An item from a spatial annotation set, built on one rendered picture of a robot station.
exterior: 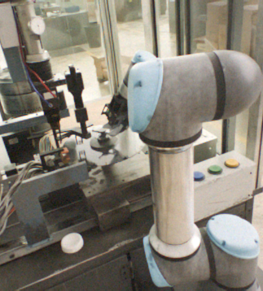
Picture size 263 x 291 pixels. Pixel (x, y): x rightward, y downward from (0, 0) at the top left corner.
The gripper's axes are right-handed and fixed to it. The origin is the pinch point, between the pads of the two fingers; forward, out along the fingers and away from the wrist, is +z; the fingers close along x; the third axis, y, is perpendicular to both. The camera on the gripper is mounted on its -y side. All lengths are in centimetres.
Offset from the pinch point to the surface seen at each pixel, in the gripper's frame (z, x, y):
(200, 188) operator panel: -9.9, 36.9, -5.4
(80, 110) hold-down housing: -8.8, -7.2, 13.6
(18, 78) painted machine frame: -6.2, -29.4, 24.8
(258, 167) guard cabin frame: -14, 42, -33
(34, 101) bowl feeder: 36, -58, -3
